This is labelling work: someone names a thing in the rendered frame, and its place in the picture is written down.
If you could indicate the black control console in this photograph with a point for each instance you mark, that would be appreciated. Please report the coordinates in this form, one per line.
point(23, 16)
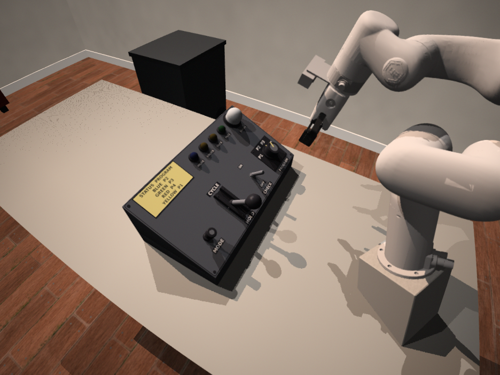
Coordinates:
point(201, 206)

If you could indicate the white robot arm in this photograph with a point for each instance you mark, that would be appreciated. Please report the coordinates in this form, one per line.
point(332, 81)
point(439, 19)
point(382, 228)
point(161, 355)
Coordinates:
point(419, 168)

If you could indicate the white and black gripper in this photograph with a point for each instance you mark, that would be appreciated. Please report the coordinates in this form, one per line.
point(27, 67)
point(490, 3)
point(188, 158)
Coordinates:
point(326, 110)

